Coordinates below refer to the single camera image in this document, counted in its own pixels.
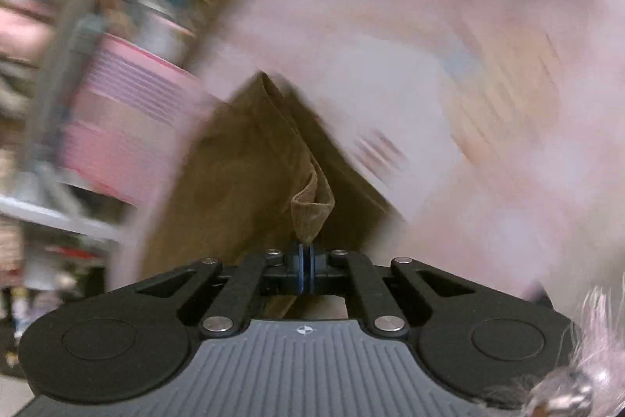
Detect olive brown garment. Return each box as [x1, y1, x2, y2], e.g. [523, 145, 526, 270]
[140, 72, 398, 278]

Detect pink learning tablet toy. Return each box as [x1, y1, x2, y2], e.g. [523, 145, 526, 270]
[61, 35, 215, 206]

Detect pink checkered table mat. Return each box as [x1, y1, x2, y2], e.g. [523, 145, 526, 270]
[107, 0, 625, 330]

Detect white furry sleeve cuff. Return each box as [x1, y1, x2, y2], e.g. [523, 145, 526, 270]
[480, 272, 625, 417]

